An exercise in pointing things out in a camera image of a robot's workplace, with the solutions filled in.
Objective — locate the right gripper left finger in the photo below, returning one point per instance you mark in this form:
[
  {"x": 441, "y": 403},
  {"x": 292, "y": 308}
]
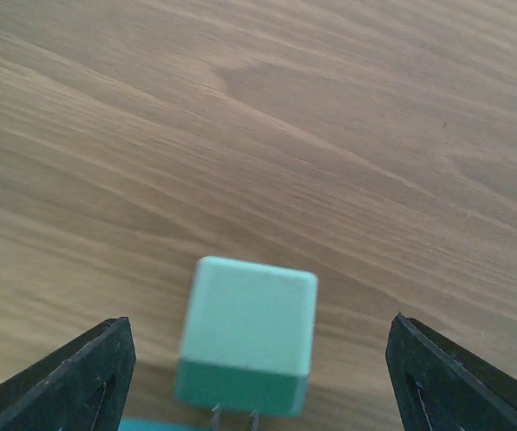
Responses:
[{"x": 81, "y": 386}]

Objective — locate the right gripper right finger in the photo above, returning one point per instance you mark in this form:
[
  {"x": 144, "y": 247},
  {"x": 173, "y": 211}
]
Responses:
[{"x": 440, "y": 385}]

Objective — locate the teal power strip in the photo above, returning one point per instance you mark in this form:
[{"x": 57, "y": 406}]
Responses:
[{"x": 137, "y": 424}]

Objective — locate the green plug adapter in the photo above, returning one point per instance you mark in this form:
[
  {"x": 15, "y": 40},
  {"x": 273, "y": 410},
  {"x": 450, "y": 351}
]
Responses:
[{"x": 247, "y": 339}]

